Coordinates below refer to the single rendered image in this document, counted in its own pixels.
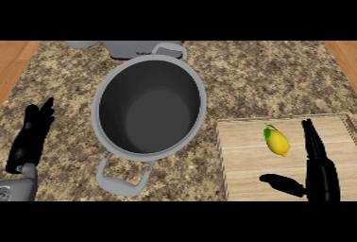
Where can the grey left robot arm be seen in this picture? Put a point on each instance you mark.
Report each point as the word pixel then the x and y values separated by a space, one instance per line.
pixel 19 186

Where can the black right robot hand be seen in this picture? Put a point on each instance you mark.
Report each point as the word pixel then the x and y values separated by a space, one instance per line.
pixel 320 170

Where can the pale wooden tray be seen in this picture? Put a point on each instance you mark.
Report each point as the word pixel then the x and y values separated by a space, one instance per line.
pixel 288 157

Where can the pale grey rounded object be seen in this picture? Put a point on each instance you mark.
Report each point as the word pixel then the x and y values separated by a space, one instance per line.
pixel 82 44

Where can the grey appliance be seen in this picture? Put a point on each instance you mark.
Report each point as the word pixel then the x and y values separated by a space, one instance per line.
pixel 134 49

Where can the yellow lemon with green leaf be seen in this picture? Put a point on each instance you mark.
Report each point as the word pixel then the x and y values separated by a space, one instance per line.
pixel 276 142

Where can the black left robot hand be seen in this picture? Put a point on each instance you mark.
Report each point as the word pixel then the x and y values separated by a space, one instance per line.
pixel 28 141

